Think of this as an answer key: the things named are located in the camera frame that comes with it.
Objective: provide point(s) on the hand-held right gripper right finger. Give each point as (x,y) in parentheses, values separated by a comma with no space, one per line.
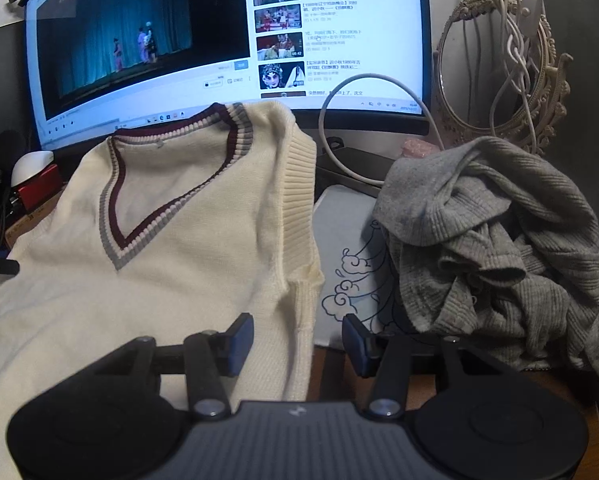
(354,347)

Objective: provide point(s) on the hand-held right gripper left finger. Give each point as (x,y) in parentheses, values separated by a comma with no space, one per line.
(242,347)

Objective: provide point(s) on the cream ornate round mirror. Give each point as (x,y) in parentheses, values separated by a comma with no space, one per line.
(549,100)

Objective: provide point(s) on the cream knit vest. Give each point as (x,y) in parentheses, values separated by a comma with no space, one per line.
(179,270)

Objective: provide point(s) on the red box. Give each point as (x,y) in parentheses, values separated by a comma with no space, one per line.
(41,187)

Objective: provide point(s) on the grey ribbed garment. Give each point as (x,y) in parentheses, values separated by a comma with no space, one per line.
(504,240)

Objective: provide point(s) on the curved computer monitor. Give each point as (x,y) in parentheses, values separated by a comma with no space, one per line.
(219,35)

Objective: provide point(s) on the white dome lamp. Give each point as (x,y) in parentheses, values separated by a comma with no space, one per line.
(31,165)

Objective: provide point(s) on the black microphone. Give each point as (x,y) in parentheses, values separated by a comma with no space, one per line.
(1,155)

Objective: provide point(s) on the white printed mouse pad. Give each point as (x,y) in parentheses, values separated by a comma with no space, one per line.
(344,240)

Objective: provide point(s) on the cardboard box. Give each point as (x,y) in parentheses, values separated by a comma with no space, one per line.
(29,225)

